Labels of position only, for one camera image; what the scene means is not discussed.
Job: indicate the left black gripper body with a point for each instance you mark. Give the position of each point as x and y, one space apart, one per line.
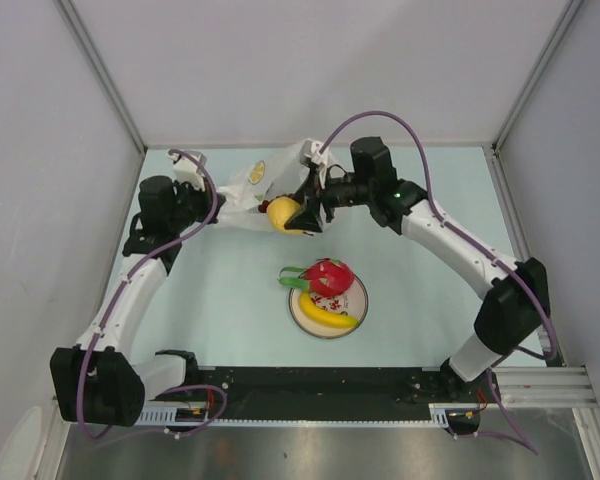
193 205

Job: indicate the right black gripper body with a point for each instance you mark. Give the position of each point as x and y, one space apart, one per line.
344 192

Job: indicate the yellow fake lemon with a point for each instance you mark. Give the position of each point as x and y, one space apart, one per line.
279 211

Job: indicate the white plastic bag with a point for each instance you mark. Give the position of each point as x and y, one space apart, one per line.
280 173

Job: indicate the red fake dragon fruit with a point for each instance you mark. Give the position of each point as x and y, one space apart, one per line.
326 277

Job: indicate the round printed plate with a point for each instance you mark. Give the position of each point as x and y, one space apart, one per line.
354 302

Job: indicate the yellow fake banana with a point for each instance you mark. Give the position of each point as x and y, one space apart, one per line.
324 317

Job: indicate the dark red fake fruit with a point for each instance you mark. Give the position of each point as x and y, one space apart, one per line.
263 206

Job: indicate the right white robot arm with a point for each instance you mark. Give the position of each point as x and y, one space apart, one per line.
514 293

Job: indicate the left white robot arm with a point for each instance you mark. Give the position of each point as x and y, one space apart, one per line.
94 380

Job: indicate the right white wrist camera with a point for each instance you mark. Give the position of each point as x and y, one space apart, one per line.
317 160

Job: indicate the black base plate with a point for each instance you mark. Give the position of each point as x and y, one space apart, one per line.
321 393

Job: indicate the left aluminium frame post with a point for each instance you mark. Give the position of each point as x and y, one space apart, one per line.
88 48

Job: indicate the aluminium frame post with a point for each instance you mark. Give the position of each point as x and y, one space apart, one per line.
88 48
556 38

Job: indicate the white slotted cable duct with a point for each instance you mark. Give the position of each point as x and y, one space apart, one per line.
185 416

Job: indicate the aluminium front rail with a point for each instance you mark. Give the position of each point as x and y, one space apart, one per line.
526 386

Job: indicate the right aluminium frame post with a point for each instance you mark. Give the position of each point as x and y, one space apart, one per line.
556 38

